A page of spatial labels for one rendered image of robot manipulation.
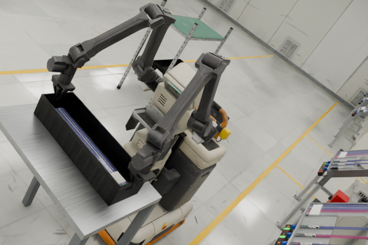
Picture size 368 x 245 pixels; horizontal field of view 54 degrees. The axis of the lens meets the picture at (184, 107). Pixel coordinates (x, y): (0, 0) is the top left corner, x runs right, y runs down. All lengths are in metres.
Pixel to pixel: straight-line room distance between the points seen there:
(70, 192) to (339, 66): 9.69
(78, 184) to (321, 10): 9.78
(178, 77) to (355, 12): 9.10
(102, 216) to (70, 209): 0.12
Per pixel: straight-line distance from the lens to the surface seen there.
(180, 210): 2.54
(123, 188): 1.45
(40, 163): 1.53
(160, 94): 1.94
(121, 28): 1.61
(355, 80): 10.66
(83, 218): 1.41
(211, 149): 2.22
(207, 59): 1.45
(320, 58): 10.74
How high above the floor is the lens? 1.83
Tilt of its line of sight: 24 degrees down
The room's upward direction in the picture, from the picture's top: 33 degrees clockwise
